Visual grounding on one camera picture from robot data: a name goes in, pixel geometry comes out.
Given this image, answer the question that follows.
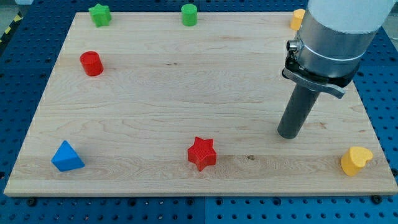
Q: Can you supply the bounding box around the yellow block at top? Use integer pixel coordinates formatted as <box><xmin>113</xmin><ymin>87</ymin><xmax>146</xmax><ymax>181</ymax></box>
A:
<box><xmin>290</xmin><ymin>9</ymin><xmax>305</xmax><ymax>30</ymax></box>

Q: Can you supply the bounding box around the green cylinder block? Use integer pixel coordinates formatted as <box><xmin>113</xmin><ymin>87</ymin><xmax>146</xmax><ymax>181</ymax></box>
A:
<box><xmin>181</xmin><ymin>4</ymin><xmax>198</xmax><ymax>26</ymax></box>

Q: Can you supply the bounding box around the light wooden board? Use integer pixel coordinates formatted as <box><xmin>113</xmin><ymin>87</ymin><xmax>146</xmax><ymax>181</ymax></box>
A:
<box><xmin>4</xmin><ymin>12</ymin><xmax>397</xmax><ymax>197</ymax></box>

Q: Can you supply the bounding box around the green star block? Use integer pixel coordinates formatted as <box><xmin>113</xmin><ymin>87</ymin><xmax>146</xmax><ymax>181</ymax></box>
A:
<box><xmin>88</xmin><ymin>3</ymin><xmax>112</xmax><ymax>27</ymax></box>

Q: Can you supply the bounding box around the red cylinder block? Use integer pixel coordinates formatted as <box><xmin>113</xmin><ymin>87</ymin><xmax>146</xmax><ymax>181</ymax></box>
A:
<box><xmin>80</xmin><ymin>51</ymin><xmax>104</xmax><ymax>77</ymax></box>

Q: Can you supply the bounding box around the red star block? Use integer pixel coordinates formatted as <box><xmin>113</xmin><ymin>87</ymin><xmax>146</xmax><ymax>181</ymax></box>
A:
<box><xmin>187</xmin><ymin>137</ymin><xmax>217</xmax><ymax>171</ymax></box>

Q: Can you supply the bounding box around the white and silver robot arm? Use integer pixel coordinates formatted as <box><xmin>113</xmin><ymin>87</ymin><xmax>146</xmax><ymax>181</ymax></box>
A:
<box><xmin>277</xmin><ymin>0</ymin><xmax>396</xmax><ymax>139</ymax></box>

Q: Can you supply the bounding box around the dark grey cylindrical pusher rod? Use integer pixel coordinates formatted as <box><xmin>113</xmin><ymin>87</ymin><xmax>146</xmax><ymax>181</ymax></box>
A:
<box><xmin>277</xmin><ymin>85</ymin><xmax>320</xmax><ymax>139</ymax></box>

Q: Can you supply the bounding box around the blue triangular block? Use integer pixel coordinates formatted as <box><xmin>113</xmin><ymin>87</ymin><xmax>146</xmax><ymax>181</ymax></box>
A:
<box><xmin>51</xmin><ymin>141</ymin><xmax>85</xmax><ymax>172</ymax></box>

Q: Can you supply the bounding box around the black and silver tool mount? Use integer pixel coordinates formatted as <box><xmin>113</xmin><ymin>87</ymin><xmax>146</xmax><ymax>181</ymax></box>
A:
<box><xmin>282</xmin><ymin>57</ymin><xmax>359</xmax><ymax>99</ymax></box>

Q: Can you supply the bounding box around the yellow heart block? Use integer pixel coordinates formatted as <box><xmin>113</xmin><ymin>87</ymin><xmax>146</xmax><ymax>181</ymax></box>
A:
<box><xmin>340</xmin><ymin>146</ymin><xmax>374</xmax><ymax>177</ymax></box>

